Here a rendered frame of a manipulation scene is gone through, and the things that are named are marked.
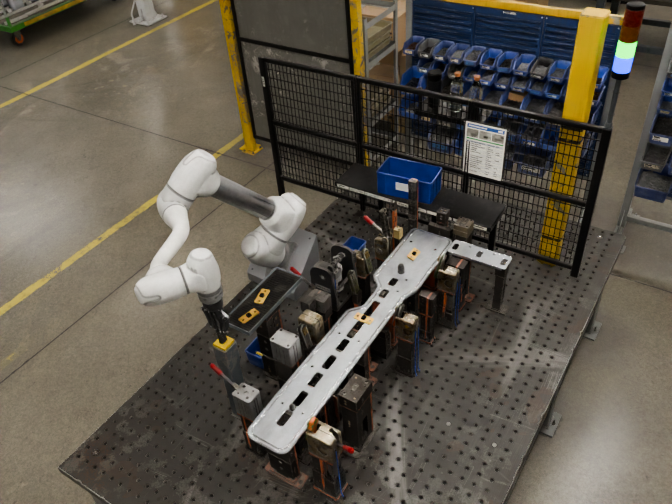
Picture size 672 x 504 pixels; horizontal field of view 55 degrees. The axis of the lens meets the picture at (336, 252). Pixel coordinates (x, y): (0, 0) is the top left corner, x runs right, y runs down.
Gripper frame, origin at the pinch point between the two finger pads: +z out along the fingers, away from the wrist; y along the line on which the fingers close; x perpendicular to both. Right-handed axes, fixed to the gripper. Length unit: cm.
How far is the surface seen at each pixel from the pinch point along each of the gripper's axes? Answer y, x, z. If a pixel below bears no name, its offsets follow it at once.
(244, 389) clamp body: 15.9, -9.1, 12.9
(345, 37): -106, 262, -3
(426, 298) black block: 51, 74, 21
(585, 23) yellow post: 79, 154, -77
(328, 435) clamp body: 54, -10, 13
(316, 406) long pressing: 41.0, 1.3, 19.0
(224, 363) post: 1.4, -3.5, 12.1
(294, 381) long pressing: 26.9, 6.9, 19.0
